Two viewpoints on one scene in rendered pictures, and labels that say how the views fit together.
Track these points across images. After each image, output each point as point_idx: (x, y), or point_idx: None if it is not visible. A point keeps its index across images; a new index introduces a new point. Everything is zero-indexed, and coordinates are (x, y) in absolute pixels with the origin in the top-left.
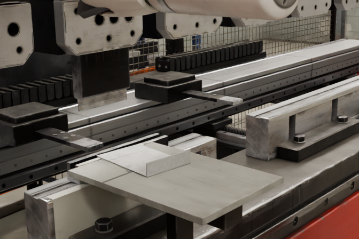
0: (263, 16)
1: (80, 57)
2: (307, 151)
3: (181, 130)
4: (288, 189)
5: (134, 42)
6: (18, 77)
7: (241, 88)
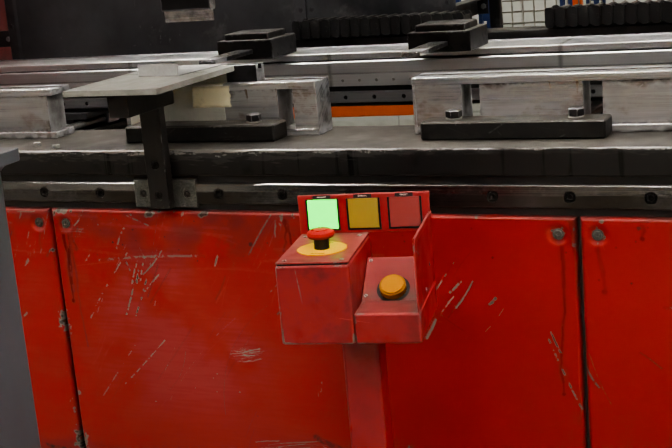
0: None
1: None
2: (443, 131)
3: (473, 99)
4: (329, 149)
5: None
6: (382, 12)
7: (601, 61)
